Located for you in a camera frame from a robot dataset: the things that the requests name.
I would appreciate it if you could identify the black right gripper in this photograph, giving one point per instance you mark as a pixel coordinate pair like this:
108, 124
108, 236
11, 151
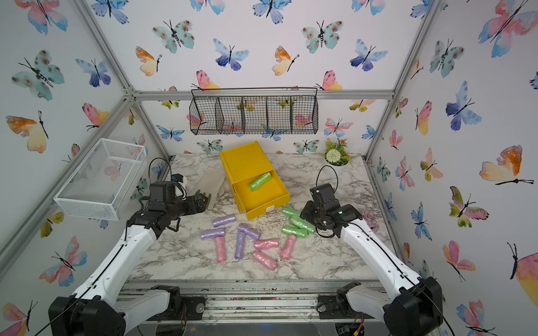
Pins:
307, 211

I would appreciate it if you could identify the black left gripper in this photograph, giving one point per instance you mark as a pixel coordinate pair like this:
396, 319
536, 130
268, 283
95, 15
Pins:
201, 204

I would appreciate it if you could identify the green roll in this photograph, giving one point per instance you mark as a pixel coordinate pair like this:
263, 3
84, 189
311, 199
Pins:
290, 212
298, 232
259, 181
299, 223

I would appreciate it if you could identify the green roll top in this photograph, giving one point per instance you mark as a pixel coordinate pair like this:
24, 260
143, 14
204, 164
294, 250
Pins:
290, 212

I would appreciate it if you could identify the yellow three-drawer box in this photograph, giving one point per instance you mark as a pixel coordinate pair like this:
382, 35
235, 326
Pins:
242, 165

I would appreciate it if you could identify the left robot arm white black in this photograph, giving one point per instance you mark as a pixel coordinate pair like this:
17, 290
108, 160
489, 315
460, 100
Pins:
93, 309

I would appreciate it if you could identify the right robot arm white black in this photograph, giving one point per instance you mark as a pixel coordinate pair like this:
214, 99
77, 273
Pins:
386, 269

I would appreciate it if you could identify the purple roll upper left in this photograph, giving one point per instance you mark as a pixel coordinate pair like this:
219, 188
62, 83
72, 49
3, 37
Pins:
222, 221

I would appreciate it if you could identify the beige green work glove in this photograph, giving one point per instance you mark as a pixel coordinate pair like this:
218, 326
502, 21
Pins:
212, 180

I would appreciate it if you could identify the pink roll left upright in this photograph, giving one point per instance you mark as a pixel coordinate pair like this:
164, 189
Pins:
220, 243

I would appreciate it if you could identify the pink roll upright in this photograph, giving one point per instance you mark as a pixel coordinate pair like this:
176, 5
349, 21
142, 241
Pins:
220, 243
288, 248

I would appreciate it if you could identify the pink roll right upright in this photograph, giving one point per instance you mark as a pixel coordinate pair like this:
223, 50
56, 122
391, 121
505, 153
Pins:
288, 248

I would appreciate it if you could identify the white pot with green plant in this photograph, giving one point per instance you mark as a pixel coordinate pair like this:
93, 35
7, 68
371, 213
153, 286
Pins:
335, 152

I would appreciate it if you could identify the purple roll upright centre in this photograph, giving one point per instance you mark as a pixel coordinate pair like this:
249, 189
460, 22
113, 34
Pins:
240, 246

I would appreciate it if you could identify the pink roll centre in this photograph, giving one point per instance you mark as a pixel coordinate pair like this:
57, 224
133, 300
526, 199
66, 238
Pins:
266, 244

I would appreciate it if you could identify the purple roll angled centre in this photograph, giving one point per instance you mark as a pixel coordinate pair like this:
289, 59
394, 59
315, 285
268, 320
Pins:
249, 231

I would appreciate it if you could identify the pink roll bottom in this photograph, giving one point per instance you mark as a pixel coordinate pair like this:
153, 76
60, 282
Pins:
265, 260

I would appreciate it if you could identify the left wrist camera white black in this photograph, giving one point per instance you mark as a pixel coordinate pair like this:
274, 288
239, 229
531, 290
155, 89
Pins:
178, 178

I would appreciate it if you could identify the white mesh wall basket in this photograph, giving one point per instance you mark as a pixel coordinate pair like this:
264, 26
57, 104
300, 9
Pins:
103, 180

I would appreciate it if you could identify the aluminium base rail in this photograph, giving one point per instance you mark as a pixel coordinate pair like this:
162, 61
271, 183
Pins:
255, 301

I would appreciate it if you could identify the black wire wall basket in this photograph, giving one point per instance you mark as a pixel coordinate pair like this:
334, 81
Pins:
270, 112

